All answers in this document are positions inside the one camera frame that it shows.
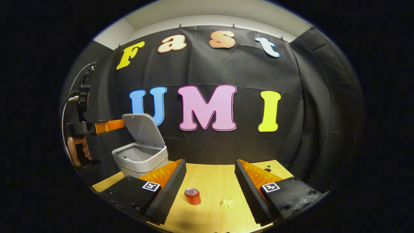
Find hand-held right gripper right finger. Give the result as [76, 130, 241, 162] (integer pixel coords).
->
[234, 159, 324, 227]

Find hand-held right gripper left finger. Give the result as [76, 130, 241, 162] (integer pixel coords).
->
[100, 159, 187, 225]

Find red pop can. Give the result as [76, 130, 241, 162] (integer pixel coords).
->
[184, 188, 202, 205]

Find grey desktop garbage bin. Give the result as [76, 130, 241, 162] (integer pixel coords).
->
[112, 113, 169, 178]

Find wooden desktop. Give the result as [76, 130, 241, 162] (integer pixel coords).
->
[92, 160, 295, 233]

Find black backdrop cloth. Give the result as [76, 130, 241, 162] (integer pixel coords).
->
[60, 25, 364, 194]

